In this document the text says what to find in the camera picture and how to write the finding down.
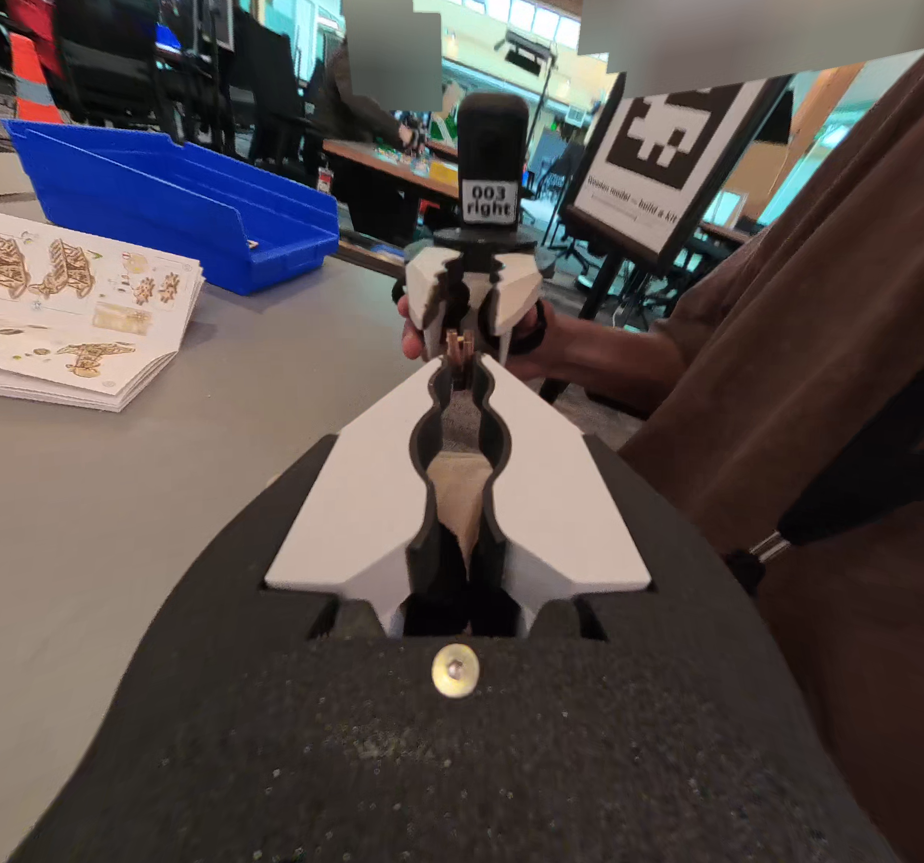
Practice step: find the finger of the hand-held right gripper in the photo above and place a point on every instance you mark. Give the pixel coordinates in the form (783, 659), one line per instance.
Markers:
(518, 293)
(426, 293)

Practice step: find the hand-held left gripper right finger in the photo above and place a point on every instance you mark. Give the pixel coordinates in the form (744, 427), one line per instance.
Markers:
(570, 516)

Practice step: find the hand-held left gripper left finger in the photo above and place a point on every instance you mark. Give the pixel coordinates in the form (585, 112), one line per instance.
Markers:
(346, 516)

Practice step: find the small wooden model part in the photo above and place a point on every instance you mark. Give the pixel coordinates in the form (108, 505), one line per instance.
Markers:
(460, 352)

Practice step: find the person's right forearm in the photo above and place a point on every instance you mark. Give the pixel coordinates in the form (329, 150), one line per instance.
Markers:
(628, 365)

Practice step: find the grey desk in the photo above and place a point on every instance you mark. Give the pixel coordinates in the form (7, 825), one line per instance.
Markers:
(252, 401)

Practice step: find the person's right hand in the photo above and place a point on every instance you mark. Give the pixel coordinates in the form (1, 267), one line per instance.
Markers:
(552, 351)

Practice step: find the black tripod light stand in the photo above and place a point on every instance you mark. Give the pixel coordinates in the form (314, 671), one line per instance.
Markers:
(525, 53)

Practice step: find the wooden background table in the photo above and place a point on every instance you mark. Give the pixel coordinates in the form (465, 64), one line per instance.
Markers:
(390, 167)

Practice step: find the person's tan pants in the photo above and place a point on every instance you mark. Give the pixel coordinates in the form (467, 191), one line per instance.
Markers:
(458, 502)

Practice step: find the hanging id badge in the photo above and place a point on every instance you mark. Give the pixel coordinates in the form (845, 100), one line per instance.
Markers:
(326, 180)

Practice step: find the framed sign on stand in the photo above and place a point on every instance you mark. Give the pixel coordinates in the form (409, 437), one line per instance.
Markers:
(671, 156)

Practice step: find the blue plastic bin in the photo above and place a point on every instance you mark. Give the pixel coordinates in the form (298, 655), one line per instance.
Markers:
(180, 206)

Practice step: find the person's brown shirt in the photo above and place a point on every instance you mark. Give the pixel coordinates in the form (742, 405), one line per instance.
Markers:
(794, 372)

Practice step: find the black badge reel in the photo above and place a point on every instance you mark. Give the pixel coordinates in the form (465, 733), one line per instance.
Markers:
(852, 502)

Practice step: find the white instruction booklet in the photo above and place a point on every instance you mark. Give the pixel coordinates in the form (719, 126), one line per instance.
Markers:
(94, 314)

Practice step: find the black office chair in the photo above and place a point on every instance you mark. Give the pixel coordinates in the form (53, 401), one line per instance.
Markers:
(108, 47)

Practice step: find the orange traffic cone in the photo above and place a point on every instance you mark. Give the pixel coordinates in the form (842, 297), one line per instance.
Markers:
(36, 84)

